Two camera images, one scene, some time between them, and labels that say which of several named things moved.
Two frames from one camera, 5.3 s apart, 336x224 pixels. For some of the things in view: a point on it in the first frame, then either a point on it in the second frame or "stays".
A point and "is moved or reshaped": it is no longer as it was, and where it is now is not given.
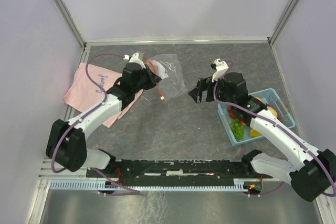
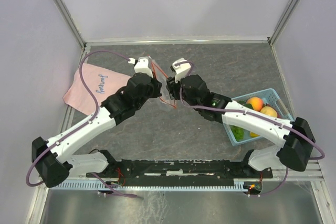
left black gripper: (154, 78) -> (157, 85)
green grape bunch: (238, 129) stays
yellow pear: (273, 112) stays
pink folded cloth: (90, 83) stays
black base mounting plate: (150, 172) stays
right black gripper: (203, 84) -> (172, 86)
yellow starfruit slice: (254, 133) stays
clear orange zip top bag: (173, 86) is moved or reshaped
